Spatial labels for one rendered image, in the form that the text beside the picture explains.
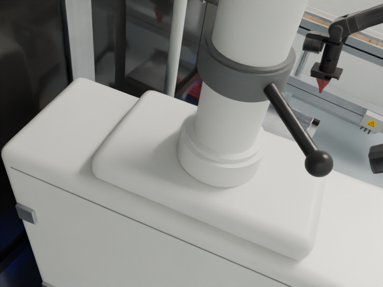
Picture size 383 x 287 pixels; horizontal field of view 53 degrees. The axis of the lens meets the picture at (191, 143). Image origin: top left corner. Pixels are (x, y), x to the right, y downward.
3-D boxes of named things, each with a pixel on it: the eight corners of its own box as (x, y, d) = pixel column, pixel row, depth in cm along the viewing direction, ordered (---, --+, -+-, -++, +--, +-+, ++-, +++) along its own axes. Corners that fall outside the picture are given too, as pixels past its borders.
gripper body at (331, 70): (314, 65, 143) (318, 48, 138) (342, 73, 139) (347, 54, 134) (309, 74, 138) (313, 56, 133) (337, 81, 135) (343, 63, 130)
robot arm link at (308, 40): (343, 27, 123) (348, 20, 129) (308, 19, 127) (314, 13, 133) (333, 62, 130) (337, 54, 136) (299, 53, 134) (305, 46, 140)
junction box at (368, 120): (358, 124, 233) (365, 114, 227) (360, 120, 237) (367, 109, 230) (378, 133, 230) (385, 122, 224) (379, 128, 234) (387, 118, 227)
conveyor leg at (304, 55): (267, 128, 277) (304, 34, 222) (271, 121, 282) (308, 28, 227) (278, 134, 274) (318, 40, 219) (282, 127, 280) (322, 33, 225)
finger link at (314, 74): (310, 84, 148) (316, 62, 142) (329, 89, 146) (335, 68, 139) (305, 93, 144) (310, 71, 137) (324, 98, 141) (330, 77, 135)
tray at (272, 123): (212, 122, 153) (213, 116, 151) (239, 90, 170) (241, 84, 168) (290, 162, 145) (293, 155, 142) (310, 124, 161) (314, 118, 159)
